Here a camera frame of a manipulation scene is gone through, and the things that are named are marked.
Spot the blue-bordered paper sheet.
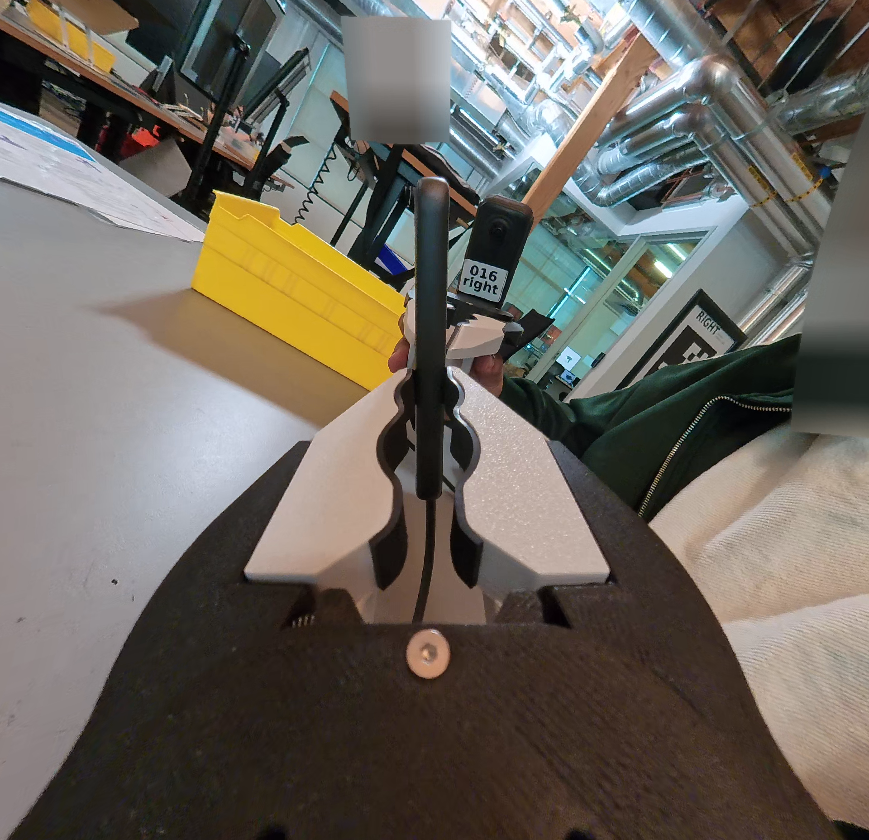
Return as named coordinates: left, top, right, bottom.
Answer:
left=0, top=110, right=206, bottom=243

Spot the thin black hub cable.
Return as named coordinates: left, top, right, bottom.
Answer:
left=411, top=495, right=439, bottom=624

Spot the black computer monitor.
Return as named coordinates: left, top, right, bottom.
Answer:
left=178, top=0, right=286, bottom=94

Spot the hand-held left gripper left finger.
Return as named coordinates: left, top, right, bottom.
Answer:
left=244, top=370, right=415, bottom=624

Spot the framed marker poster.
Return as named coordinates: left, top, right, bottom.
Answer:
left=618, top=290, right=748, bottom=389

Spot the yellow plastic bin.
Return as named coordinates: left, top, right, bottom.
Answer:
left=191, top=190, right=408, bottom=391

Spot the slim dark grey USB hub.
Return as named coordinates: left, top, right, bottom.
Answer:
left=414, top=178, right=450, bottom=498

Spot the grey desk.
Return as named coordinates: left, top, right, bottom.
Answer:
left=0, top=103, right=408, bottom=821

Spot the bent silver ventilation duct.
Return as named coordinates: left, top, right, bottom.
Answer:
left=594, top=52, right=816, bottom=257

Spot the person's right forearm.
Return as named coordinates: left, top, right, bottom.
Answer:
left=499, top=374, right=598, bottom=457

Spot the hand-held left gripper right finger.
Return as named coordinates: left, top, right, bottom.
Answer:
left=444, top=368, right=611, bottom=614

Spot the person's right hand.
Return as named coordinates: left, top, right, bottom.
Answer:
left=388, top=341, right=509, bottom=398

